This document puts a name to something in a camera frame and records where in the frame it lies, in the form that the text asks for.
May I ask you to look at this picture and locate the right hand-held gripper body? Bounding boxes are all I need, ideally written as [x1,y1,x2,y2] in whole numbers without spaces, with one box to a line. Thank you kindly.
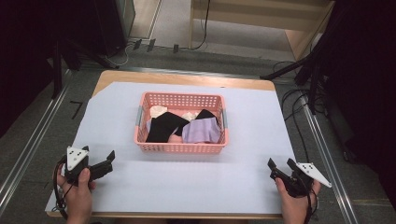
[287,161,332,199]

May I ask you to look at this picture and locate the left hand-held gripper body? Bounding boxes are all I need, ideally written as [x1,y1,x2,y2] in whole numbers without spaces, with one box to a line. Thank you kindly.
[64,146,95,185]

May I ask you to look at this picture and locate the person's right hand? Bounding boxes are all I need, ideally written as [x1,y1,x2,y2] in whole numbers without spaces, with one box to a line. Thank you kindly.
[275,177,322,224]

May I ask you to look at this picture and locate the person's left hand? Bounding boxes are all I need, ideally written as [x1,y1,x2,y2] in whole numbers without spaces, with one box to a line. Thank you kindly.
[56,167,97,224]

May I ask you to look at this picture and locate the long black sock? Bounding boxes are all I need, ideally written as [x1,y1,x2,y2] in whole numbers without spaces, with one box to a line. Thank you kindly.
[145,111,191,144]

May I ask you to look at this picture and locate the pink sock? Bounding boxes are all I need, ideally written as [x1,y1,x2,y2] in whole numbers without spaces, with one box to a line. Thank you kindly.
[167,133,184,145]

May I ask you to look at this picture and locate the cream sock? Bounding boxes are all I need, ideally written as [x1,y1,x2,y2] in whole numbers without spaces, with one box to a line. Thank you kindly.
[181,111,198,122]
[149,105,168,119]

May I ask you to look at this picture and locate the pink plastic basket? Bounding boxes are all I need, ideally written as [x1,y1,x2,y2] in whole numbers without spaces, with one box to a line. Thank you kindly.
[134,91,230,155]

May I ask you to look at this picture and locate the white table sheet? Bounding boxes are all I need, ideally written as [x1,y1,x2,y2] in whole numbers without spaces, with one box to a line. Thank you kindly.
[45,81,296,216]

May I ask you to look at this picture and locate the light purple sock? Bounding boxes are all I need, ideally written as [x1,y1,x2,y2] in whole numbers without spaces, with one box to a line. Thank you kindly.
[181,117,222,145]

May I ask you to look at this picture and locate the short black sock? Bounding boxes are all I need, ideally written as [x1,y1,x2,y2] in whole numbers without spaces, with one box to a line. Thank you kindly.
[195,108,217,120]

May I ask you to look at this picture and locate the black metal stand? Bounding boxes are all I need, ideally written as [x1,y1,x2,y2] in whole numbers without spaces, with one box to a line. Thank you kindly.
[260,18,344,116]

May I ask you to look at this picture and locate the dark cabinet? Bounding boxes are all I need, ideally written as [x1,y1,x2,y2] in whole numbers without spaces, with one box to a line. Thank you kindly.
[92,0,137,58]

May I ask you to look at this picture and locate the wooden shelf unit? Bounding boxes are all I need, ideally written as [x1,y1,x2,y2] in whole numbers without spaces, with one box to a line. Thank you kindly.
[189,0,336,62]

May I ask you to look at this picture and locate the metal floor rail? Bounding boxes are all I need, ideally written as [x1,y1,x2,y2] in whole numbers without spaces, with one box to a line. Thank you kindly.
[0,69,73,216]
[301,99,360,224]

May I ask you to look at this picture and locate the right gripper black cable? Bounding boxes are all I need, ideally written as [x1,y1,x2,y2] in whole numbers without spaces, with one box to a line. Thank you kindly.
[303,178,319,224]

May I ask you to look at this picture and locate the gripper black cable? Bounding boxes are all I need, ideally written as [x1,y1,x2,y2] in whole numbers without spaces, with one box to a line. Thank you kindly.
[52,155,78,220]
[303,178,319,224]

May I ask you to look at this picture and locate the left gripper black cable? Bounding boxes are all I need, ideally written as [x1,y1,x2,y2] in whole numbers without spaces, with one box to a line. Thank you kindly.
[52,155,78,220]

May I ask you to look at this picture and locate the black floor cables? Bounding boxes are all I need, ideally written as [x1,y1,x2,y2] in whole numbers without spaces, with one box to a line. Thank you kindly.
[272,60,328,163]

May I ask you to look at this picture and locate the black hanging cable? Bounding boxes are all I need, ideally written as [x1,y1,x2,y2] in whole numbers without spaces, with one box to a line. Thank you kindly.
[190,0,212,51]

